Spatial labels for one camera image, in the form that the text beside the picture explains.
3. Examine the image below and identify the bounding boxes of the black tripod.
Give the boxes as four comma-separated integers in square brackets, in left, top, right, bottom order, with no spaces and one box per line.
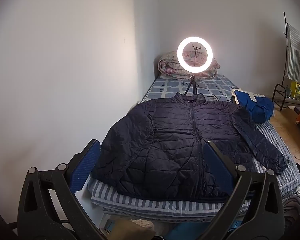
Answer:
[184,73,200,96]

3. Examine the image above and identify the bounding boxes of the brown fuzzy cloth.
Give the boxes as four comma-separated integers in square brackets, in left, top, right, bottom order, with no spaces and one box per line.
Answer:
[110,217,155,240]

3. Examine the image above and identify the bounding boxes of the blue and white jacket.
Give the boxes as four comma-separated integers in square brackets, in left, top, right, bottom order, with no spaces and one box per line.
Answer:
[231,89,275,123]

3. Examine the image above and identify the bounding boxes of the striped hanging towel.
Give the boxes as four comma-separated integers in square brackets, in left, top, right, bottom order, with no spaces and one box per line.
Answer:
[285,24,300,80]

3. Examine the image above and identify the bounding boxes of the black clothes rack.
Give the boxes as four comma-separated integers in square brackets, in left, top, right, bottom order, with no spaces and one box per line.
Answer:
[272,12,300,112]

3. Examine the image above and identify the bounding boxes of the folded floral quilt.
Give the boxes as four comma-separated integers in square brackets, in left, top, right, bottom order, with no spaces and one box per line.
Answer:
[158,51,220,80]

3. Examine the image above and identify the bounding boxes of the navy puffer jacket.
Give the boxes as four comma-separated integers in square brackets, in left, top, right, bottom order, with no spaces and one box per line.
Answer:
[91,92,289,202]

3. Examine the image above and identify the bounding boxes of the dark grey cloth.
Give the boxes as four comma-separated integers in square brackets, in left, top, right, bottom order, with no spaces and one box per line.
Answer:
[284,196,300,230]

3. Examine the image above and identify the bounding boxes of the blue checked bed sheet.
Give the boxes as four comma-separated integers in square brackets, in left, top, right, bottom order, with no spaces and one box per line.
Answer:
[140,75,240,104]

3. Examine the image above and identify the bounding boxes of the black ring light cable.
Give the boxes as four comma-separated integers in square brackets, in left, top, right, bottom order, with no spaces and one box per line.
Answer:
[196,85,237,103]

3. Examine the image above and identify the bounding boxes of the yellow green box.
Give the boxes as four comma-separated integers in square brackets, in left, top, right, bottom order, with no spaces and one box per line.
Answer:
[290,81,300,98]

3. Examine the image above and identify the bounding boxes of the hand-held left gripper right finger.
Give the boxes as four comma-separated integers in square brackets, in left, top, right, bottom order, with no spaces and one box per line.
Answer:
[202,141,285,240]

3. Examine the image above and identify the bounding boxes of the white ring light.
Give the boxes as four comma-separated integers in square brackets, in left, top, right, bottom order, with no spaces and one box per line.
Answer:
[177,36,213,73]

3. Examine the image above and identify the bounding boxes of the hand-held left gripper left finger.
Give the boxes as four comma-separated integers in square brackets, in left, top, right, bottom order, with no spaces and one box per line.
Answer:
[17,139,108,240]

